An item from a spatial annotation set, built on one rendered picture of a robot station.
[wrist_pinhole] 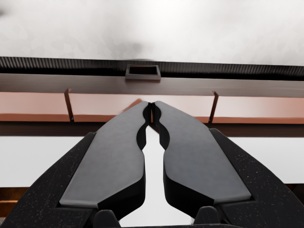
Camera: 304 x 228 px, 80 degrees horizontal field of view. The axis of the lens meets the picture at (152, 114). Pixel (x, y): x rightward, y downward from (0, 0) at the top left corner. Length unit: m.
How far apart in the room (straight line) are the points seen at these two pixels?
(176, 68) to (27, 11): 0.33
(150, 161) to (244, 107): 0.14
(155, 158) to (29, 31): 0.30
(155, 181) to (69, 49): 0.27
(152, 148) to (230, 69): 0.38
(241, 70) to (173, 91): 0.36
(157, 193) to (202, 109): 0.15
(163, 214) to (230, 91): 0.23
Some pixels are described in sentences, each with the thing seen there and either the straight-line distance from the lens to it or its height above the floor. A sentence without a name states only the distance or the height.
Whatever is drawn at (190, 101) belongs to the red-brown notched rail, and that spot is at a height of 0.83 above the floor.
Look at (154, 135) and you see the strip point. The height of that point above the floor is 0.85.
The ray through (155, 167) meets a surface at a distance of 0.26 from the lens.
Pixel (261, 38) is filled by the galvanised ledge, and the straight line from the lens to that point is 0.41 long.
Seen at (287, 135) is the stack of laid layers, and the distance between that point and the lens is 0.30.
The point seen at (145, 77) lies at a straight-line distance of 0.27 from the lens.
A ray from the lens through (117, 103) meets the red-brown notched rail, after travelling 0.23.
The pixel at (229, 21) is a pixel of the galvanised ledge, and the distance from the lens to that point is 0.38.
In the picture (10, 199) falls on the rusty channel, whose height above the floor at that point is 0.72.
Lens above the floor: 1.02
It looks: 58 degrees down
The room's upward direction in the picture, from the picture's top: 175 degrees clockwise
